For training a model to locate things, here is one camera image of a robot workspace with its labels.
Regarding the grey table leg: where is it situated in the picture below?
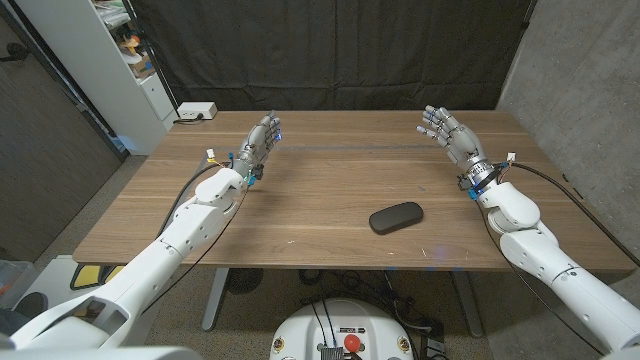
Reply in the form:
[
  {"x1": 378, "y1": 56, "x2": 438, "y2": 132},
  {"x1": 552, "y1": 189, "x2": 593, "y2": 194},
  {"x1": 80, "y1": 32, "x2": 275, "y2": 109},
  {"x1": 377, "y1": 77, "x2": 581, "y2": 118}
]
[
  {"x1": 452, "y1": 271, "x2": 484, "y2": 339},
  {"x1": 201, "y1": 268, "x2": 230, "y2": 332}
]

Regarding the black backdrop curtain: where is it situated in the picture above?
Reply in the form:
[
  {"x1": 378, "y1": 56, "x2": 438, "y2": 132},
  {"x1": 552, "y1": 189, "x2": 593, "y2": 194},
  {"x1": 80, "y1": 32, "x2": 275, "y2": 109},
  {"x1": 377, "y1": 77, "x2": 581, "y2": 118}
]
[{"x1": 128, "y1": 0, "x2": 539, "y2": 112}]

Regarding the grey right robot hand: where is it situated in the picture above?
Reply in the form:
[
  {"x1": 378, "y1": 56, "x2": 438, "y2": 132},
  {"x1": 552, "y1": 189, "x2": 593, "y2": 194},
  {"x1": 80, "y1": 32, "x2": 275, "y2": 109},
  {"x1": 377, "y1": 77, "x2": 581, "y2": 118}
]
[{"x1": 415, "y1": 104, "x2": 504, "y2": 194}]

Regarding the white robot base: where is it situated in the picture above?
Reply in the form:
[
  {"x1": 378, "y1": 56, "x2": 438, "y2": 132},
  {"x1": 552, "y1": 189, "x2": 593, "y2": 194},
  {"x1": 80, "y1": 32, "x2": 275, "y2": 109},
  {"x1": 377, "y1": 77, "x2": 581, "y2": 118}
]
[{"x1": 269, "y1": 298, "x2": 415, "y2": 360}]

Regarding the white floor box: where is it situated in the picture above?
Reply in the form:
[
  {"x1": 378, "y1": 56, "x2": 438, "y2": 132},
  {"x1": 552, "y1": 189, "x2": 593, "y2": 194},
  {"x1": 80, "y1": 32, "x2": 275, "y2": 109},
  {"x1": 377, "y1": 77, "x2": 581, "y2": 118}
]
[{"x1": 19, "y1": 254, "x2": 81, "y2": 301}]

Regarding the white shelf cabinet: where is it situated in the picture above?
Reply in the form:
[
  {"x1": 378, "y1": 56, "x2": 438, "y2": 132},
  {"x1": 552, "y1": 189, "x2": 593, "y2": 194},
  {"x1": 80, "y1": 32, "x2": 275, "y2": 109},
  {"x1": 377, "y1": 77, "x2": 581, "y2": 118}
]
[{"x1": 14, "y1": 0, "x2": 180, "y2": 156}]

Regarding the black glasses case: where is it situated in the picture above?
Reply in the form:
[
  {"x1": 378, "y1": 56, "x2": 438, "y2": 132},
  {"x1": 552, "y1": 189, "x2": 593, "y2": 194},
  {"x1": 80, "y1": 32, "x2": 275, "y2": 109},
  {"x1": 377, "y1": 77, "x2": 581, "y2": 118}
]
[{"x1": 368, "y1": 201, "x2": 425, "y2": 236}]

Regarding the clear plastic bin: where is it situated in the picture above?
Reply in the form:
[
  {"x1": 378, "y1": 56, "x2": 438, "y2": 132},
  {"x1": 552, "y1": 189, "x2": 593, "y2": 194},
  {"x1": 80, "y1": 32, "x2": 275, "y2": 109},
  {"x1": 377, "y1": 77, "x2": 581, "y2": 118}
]
[{"x1": 0, "y1": 259, "x2": 39, "y2": 309}]

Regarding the orange toy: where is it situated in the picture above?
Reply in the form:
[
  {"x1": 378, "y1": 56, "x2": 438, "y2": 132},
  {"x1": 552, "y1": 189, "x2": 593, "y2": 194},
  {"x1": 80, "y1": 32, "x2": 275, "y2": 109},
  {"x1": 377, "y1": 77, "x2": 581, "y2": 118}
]
[{"x1": 119, "y1": 34, "x2": 142, "y2": 56}]

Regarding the yellow and black floor object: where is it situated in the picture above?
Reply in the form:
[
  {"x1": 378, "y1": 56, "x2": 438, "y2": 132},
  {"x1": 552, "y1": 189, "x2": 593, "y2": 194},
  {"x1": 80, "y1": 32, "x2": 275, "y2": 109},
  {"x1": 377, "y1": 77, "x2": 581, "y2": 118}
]
[{"x1": 69, "y1": 263, "x2": 126, "y2": 291}]

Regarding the black backdrop stand pole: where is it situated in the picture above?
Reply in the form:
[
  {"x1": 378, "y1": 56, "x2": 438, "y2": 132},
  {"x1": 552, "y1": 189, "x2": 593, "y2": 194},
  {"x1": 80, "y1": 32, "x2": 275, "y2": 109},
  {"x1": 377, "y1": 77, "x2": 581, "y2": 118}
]
[{"x1": 122, "y1": 0, "x2": 180, "y2": 119}]

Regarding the white power strip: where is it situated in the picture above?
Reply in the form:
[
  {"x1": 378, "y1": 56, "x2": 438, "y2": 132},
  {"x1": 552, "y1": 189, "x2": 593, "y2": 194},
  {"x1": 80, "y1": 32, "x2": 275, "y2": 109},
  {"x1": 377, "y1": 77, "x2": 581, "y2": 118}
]
[{"x1": 176, "y1": 101, "x2": 219, "y2": 121}]

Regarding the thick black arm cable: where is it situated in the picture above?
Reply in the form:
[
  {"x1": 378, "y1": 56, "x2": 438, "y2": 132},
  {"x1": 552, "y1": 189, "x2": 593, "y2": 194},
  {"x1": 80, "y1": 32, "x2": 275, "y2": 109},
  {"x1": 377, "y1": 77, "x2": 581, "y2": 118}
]
[
  {"x1": 157, "y1": 159, "x2": 236, "y2": 239},
  {"x1": 507, "y1": 160, "x2": 640, "y2": 269}
]

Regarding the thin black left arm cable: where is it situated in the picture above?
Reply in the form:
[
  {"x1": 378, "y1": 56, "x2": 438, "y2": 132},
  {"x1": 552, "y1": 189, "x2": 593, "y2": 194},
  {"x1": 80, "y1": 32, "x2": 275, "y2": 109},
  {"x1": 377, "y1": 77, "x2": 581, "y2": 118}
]
[{"x1": 141, "y1": 185, "x2": 250, "y2": 315}]

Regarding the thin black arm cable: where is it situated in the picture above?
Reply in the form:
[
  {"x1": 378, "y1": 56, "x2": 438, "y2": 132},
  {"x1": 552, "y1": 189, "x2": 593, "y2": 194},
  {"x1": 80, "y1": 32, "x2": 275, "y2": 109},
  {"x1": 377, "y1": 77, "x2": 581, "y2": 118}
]
[
  {"x1": 141, "y1": 185, "x2": 250, "y2": 315},
  {"x1": 474, "y1": 198, "x2": 607, "y2": 357}
]

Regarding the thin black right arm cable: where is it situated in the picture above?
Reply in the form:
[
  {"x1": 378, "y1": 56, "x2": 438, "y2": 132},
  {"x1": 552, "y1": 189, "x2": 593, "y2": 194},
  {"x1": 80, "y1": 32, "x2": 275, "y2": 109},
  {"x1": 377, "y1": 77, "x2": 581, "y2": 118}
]
[{"x1": 474, "y1": 198, "x2": 607, "y2": 357}]

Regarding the black round floor fan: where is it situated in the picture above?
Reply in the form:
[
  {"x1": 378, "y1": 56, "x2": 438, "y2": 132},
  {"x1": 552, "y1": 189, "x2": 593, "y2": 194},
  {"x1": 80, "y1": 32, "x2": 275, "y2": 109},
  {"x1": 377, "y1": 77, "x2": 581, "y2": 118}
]
[{"x1": 225, "y1": 268, "x2": 265, "y2": 295}]

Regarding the cardboard box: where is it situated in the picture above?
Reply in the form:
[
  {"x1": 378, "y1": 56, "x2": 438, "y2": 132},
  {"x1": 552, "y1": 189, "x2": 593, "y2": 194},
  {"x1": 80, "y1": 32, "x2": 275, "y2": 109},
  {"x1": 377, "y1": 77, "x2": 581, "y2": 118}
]
[{"x1": 130, "y1": 53, "x2": 156, "y2": 79}]

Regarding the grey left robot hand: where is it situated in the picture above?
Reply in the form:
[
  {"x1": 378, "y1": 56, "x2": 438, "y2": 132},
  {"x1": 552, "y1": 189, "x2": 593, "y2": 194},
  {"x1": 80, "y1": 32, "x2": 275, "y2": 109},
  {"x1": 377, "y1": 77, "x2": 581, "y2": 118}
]
[{"x1": 230, "y1": 110, "x2": 284, "y2": 187}]

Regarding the black door handle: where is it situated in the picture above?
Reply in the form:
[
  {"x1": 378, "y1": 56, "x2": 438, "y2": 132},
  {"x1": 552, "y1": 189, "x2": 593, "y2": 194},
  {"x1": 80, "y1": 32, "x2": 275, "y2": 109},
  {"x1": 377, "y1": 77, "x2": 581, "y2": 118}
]
[{"x1": 0, "y1": 42, "x2": 30, "y2": 62}]

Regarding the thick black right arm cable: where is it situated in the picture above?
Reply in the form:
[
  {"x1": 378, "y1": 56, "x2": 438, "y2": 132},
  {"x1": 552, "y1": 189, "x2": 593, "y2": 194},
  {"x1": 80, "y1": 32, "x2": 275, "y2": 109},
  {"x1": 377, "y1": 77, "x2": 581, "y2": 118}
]
[{"x1": 507, "y1": 160, "x2": 640, "y2": 269}]

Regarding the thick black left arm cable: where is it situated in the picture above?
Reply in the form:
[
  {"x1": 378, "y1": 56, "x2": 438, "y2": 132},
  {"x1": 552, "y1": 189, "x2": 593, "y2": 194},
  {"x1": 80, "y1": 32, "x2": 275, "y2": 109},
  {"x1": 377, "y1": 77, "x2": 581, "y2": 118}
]
[{"x1": 157, "y1": 159, "x2": 236, "y2": 239}]

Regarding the dark wooden door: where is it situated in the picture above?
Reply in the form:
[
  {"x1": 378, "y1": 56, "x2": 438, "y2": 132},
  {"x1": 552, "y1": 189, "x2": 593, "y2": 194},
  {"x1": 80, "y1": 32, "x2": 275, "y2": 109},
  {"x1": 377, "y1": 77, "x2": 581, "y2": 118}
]
[{"x1": 0, "y1": 9, "x2": 126, "y2": 264}]

